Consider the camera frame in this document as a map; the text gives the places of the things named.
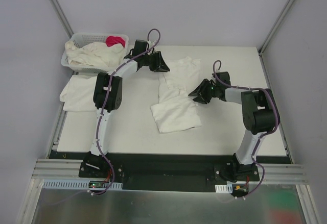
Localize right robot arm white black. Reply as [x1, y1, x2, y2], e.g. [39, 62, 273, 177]
[189, 71, 280, 181]

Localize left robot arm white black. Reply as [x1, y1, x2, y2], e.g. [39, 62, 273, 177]
[79, 40, 170, 178]

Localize folded white t shirt stack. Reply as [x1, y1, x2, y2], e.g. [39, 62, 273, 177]
[59, 75, 97, 112]

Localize red garment in basket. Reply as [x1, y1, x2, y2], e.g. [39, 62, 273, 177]
[105, 36, 126, 47]

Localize cream clothes in basket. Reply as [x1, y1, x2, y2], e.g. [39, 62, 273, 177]
[65, 41, 124, 68]

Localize white plastic laundry basket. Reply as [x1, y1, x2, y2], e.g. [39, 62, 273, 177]
[61, 33, 129, 73]

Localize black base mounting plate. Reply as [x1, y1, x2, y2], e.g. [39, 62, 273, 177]
[48, 151, 260, 192]

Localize right aluminium frame post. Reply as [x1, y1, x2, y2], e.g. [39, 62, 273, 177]
[258, 0, 309, 56]

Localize aluminium frame post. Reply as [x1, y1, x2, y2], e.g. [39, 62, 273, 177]
[258, 0, 309, 56]
[49, 0, 74, 38]

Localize right white cable duct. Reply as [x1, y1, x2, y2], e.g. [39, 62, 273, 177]
[215, 184, 233, 194]

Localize white cable duct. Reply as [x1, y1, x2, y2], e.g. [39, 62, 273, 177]
[43, 180, 123, 191]
[215, 184, 233, 194]

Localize aluminium rail front right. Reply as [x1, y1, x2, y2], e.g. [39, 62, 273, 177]
[262, 164, 309, 185]

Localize aluminium rail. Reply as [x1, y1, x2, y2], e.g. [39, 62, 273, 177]
[32, 158, 85, 178]
[262, 164, 309, 185]

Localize left aluminium frame post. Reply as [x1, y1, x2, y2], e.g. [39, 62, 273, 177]
[49, 0, 74, 38]

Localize aluminium rail front left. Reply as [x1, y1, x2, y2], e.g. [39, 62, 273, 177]
[32, 158, 85, 178]

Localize left white cable duct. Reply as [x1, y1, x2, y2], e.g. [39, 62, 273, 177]
[43, 180, 123, 191]

